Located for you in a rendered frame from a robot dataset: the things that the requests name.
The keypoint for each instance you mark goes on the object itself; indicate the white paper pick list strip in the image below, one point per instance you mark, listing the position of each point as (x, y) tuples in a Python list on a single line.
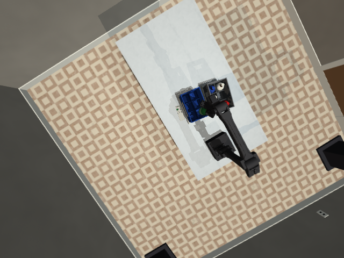
[(180, 113)]

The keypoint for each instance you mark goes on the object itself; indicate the cream bottle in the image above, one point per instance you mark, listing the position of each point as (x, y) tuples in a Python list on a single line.
[(219, 86)]

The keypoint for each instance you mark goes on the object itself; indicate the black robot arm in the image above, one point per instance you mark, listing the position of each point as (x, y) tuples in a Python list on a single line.
[(248, 161)]

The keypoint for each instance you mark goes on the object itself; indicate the blue bottle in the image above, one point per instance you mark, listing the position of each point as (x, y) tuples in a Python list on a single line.
[(212, 89)]

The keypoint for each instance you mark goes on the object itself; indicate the green bottle with pale green label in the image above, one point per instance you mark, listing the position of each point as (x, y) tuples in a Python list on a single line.
[(202, 111)]

